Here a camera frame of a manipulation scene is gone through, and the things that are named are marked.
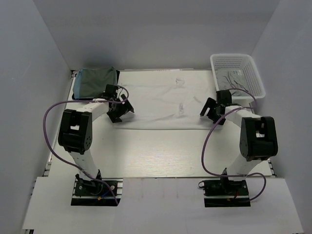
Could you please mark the folded black t-shirt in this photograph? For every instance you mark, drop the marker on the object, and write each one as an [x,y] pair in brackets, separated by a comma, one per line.
[118,75]

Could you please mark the white plastic basket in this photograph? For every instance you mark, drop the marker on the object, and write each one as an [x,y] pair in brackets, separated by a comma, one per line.
[246,64]

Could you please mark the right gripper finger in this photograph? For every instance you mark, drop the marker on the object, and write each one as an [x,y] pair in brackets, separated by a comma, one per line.
[208,108]
[215,117]

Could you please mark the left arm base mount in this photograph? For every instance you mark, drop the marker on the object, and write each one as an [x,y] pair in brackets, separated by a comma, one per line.
[93,193]

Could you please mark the folded light blue t-shirt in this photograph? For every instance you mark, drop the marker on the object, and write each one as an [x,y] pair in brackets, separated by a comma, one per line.
[76,87]

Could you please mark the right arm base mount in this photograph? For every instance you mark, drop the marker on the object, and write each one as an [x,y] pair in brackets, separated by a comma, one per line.
[225,192]

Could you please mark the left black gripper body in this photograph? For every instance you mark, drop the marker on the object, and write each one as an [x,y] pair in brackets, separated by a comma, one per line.
[119,106]

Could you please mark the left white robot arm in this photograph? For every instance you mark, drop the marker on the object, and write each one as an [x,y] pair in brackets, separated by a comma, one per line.
[76,129]

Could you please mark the folded green t-shirt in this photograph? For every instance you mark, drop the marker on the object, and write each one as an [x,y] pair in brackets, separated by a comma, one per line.
[93,81]

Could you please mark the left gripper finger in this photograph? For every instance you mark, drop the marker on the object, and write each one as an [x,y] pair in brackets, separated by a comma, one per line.
[126,105]
[114,116]

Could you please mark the white t-shirt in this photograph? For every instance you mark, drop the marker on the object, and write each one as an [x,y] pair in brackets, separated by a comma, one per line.
[167,99]

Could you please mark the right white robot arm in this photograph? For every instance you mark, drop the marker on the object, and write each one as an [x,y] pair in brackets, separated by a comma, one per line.
[258,139]

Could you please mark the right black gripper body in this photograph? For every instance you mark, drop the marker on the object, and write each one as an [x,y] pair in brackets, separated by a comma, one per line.
[218,105]

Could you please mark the grey t-shirt in basket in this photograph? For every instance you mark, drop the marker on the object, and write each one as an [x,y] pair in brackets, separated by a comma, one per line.
[228,78]

